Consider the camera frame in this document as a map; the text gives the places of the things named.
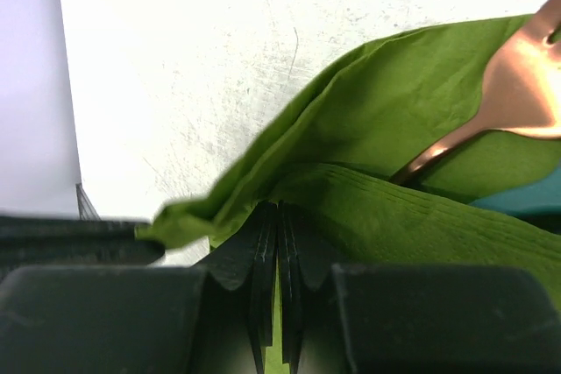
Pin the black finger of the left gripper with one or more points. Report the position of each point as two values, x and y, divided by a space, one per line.
44 241

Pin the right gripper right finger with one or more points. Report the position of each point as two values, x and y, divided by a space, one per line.
309 305

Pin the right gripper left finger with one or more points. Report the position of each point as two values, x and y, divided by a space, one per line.
235 319

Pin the green paper napkin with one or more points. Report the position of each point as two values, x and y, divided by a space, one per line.
430 283

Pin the teal spoon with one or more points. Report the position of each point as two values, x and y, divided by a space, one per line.
541 197

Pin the copper fork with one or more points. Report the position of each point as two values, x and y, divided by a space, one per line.
520 92

